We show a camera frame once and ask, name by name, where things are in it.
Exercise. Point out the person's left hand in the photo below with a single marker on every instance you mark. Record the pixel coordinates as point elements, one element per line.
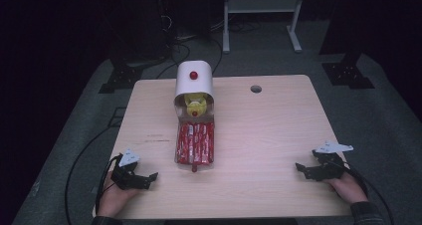
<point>114,198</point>

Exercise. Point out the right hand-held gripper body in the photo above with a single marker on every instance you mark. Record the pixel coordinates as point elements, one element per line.
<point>328,165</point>

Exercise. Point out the black stand base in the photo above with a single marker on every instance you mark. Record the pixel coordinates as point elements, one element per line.
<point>122,78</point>
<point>346,73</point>

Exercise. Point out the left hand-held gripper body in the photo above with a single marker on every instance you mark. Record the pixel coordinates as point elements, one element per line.
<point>125,177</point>

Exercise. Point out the row of red snack packets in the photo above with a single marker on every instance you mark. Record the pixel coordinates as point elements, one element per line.
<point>195,143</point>

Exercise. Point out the person's right hand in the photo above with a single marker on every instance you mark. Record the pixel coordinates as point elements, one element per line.
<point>346,188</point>

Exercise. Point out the yellow plastic toy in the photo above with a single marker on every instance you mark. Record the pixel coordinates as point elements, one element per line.
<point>195,104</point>

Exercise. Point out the white metal stand frame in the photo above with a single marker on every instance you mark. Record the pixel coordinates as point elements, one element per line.
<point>262,5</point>

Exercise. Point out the cardboard drawer with red knob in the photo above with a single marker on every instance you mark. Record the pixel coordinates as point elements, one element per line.
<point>195,142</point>

